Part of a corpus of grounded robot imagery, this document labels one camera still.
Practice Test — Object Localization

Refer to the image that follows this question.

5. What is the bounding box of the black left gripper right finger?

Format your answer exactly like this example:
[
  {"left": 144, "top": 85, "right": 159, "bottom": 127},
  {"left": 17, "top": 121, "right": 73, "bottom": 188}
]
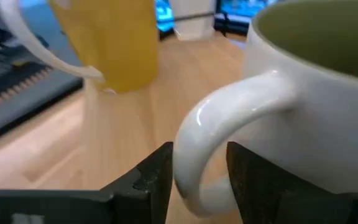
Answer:
[{"left": 226, "top": 141, "right": 358, "bottom": 224}]

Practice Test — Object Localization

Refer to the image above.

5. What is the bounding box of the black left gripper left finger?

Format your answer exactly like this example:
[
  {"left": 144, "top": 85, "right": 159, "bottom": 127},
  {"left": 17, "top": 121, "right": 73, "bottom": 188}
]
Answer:
[{"left": 99, "top": 141, "right": 175, "bottom": 224}]

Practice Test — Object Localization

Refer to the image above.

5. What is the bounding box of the white mug with green interior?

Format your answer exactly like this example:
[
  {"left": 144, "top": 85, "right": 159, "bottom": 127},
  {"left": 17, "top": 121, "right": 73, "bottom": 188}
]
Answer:
[{"left": 172, "top": 0, "right": 358, "bottom": 218}]

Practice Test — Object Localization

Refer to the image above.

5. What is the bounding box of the yellow mug with white handle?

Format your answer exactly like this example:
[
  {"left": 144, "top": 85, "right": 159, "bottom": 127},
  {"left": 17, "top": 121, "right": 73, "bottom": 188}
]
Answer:
[{"left": 0, "top": 0, "right": 160, "bottom": 94}]

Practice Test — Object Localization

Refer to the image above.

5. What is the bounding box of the black hazard-striped ramp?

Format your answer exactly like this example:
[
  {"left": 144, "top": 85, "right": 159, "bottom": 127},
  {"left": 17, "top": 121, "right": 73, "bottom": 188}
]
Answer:
[{"left": 0, "top": 46, "right": 84, "bottom": 147}]

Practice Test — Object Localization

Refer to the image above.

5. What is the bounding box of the white faceted planter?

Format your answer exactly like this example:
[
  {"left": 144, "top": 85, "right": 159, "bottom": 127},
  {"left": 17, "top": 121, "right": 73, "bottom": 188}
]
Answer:
[{"left": 168, "top": 0, "right": 217, "bottom": 41}]

